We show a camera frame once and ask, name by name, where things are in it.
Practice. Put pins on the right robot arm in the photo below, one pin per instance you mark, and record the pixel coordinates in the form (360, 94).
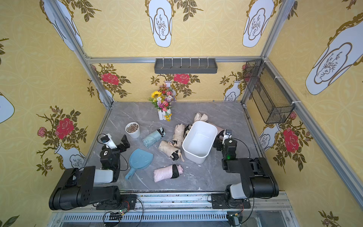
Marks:
(257, 180)

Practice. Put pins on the white cup with pebbles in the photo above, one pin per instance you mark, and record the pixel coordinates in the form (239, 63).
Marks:
(133, 129)

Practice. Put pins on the white plastic storage box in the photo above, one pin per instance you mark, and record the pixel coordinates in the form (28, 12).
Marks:
(199, 141)

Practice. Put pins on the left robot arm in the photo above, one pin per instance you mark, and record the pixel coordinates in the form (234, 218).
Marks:
(78, 187)

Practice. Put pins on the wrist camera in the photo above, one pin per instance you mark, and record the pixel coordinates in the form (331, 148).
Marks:
(106, 139)
(227, 134)

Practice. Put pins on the teal umbrella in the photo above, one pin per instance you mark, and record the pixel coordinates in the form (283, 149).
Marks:
(154, 137)

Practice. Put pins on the grey wall shelf rack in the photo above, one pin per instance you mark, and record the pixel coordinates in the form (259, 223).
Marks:
(185, 65)

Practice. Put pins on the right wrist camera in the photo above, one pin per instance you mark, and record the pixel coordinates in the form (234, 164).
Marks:
(227, 134)

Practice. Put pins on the black wire mesh basket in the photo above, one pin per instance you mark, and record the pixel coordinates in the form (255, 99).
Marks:
(271, 99)

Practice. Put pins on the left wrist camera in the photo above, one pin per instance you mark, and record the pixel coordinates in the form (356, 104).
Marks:
(106, 139)

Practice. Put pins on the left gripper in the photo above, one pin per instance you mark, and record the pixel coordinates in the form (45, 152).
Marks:
(120, 145)

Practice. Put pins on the cream umbrella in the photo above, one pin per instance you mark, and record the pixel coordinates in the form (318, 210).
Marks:
(178, 136)

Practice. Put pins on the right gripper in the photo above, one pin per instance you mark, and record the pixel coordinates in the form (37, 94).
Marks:
(218, 143)

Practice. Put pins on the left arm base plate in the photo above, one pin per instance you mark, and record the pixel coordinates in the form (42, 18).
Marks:
(125, 201)

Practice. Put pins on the teal hand mirror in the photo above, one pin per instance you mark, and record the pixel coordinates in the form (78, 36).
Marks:
(139, 159)

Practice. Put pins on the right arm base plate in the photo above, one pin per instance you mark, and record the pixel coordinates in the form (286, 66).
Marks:
(222, 201)

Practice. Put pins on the flower bouquet in vase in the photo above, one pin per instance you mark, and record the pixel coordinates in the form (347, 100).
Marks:
(162, 100)

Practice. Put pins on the beige folded umbrella back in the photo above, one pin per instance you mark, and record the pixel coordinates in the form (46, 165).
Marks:
(200, 117)

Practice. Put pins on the pink umbrella front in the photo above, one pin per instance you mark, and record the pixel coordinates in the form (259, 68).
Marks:
(169, 172)

